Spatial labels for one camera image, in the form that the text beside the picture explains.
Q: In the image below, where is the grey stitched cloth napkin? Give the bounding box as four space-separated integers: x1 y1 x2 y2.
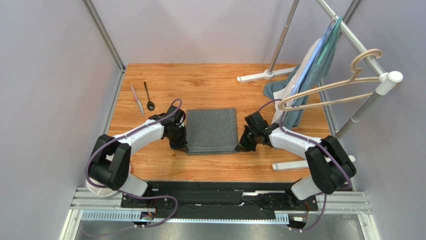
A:
185 108 239 155

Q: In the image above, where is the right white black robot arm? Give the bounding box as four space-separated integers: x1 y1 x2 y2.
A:
235 111 357 201

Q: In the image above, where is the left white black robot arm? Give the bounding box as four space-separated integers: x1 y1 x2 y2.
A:
84 105 187 198

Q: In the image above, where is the black spoon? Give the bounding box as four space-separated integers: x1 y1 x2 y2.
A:
143 81 155 111

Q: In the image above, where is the teal hanging garment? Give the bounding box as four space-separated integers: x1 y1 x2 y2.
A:
263 19 342 130

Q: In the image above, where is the white mesh laundry bag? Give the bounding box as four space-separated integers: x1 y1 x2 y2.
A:
85 179 119 198

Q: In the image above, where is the wooden clothes hanger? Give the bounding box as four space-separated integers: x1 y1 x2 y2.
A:
277 48 404 112

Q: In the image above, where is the blue clothes hanger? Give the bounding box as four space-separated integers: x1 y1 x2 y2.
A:
290 15 342 96

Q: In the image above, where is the metal clothes rack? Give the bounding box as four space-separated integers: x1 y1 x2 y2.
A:
237 0 389 171

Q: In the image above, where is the pink handled knife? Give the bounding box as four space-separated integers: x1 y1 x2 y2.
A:
130 84 145 117

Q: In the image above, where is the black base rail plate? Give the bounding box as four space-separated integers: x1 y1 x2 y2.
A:
120 181 319 220

